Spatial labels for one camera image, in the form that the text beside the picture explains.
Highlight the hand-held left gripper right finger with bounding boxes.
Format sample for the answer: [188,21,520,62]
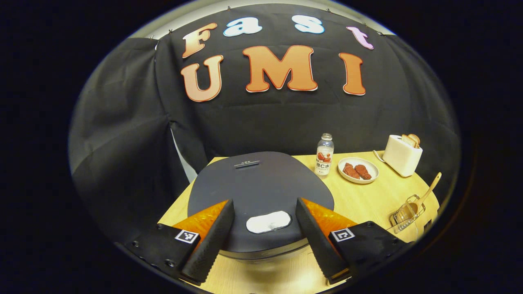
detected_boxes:
[295,198,409,285]

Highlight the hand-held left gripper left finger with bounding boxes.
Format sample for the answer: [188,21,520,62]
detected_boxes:
[125,199,236,286]

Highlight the dark grey rice cooker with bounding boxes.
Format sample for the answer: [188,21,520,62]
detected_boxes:
[187,151,335,262]

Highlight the metal wire chopstick holder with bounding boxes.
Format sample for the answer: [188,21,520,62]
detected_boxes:
[388,194,426,234]

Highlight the wooden spoon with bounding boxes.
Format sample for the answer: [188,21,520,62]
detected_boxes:
[405,172,443,219]

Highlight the clear bottle with red label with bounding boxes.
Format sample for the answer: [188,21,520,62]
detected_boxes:
[315,133,335,179]

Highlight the white round plate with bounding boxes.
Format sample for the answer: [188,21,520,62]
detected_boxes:
[337,157,380,185]

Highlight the white toaster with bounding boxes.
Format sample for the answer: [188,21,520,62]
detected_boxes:
[374,134,423,177]

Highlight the black backdrop cloth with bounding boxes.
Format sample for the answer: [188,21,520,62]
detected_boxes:
[69,3,461,245]

